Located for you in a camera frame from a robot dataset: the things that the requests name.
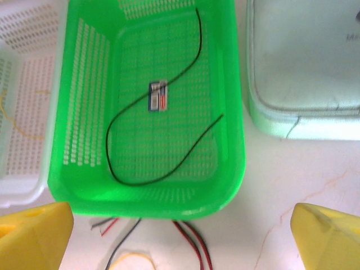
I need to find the pale green zip case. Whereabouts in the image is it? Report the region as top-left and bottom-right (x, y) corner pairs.
(245, 0), (360, 141)

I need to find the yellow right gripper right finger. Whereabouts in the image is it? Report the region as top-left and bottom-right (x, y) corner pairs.
(290, 202), (360, 270)

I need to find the red cable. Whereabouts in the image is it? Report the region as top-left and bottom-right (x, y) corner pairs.
(100, 218), (120, 237)
(179, 222), (215, 270)

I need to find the red and black wire pair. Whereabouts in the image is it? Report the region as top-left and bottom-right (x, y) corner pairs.
(172, 220), (209, 270)

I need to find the green basket with sticker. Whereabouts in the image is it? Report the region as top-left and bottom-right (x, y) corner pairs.
(47, 0), (248, 221)

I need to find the yellow cable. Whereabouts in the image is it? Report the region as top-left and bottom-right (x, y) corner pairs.
(0, 89), (52, 141)
(108, 252), (157, 270)

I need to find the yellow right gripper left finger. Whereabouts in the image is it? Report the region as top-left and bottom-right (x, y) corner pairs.
(0, 201), (75, 270)

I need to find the white plastic basket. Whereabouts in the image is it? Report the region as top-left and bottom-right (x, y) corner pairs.
(0, 0), (70, 209)

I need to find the small printed sticker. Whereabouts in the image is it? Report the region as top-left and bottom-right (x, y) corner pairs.
(148, 79), (170, 112)

